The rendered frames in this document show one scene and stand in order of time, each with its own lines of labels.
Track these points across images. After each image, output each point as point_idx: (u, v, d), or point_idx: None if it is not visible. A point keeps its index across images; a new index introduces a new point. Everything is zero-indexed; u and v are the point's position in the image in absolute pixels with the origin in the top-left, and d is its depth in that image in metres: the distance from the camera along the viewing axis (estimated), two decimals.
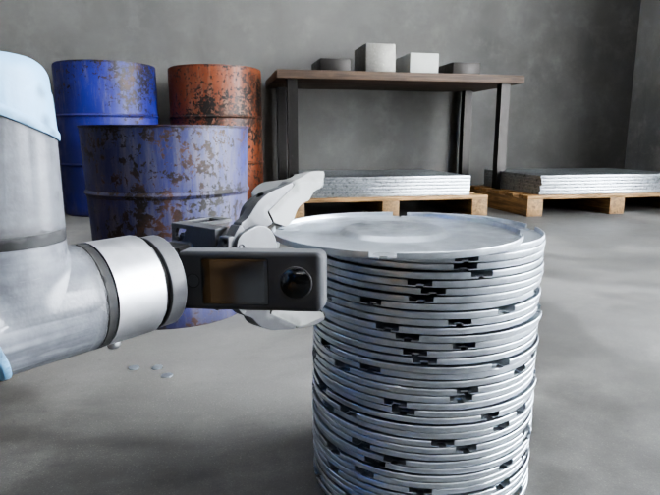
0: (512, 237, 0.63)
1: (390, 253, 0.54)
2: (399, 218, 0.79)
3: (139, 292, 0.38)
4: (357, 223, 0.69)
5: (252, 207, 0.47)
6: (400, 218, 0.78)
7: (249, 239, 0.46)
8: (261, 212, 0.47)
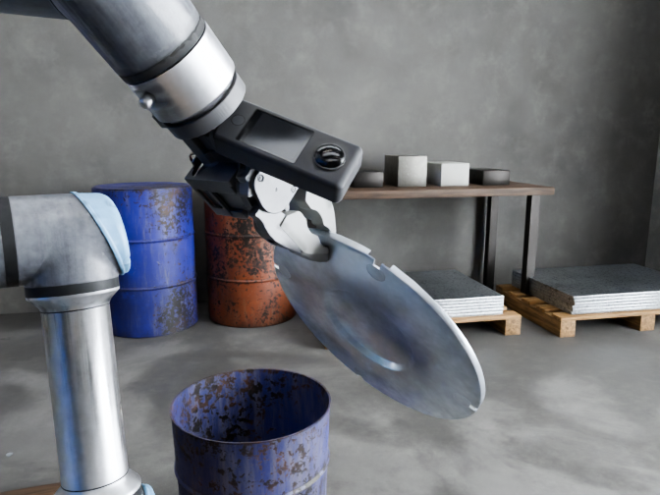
0: (469, 401, 0.58)
1: (381, 276, 0.53)
2: (358, 374, 0.74)
3: (212, 59, 0.40)
4: (337, 313, 0.68)
5: None
6: (361, 371, 0.74)
7: None
8: None
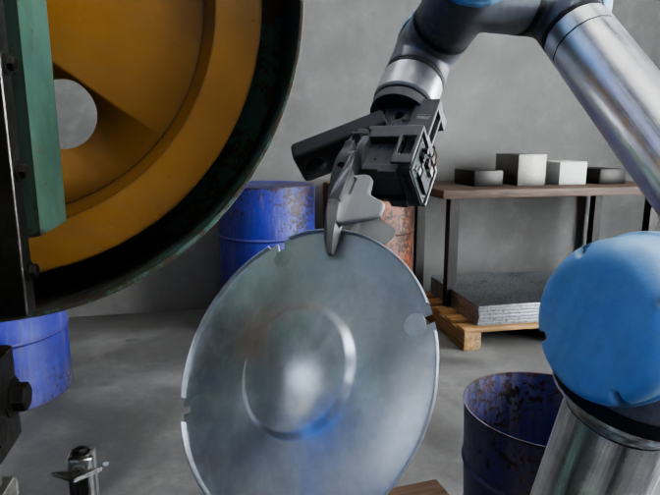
0: (192, 404, 0.58)
1: (278, 260, 0.60)
2: None
3: None
4: (341, 380, 0.49)
5: (340, 152, 0.57)
6: None
7: None
8: (340, 161, 0.58)
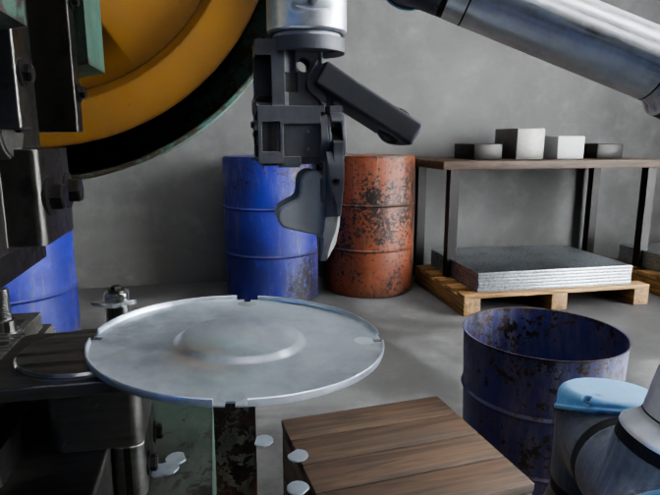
0: (105, 337, 0.55)
1: (242, 304, 0.68)
2: (233, 403, 0.43)
3: None
4: (290, 344, 0.54)
5: None
6: (232, 395, 0.44)
7: None
8: None
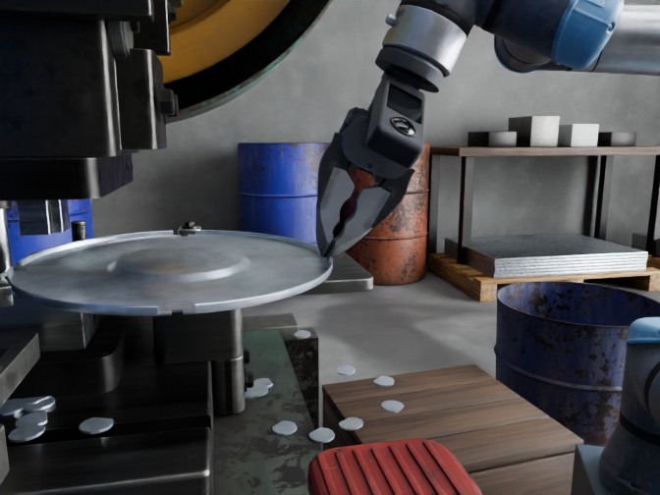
0: (29, 268, 0.50)
1: (179, 238, 0.65)
2: (181, 311, 0.40)
3: (439, 34, 0.52)
4: (235, 263, 0.51)
5: (407, 189, 0.55)
6: (178, 304, 0.41)
7: None
8: (398, 189, 0.55)
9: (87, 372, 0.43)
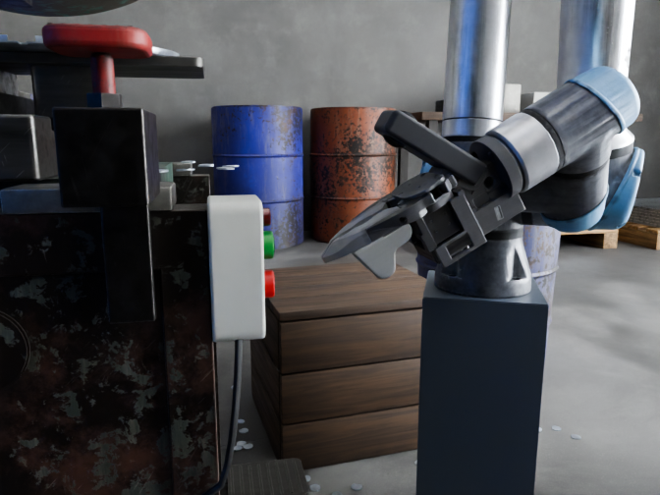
0: None
1: None
2: (27, 44, 0.56)
3: (510, 120, 0.57)
4: None
5: (414, 205, 0.53)
6: (27, 43, 0.57)
7: (432, 182, 0.54)
8: (408, 204, 0.53)
9: None
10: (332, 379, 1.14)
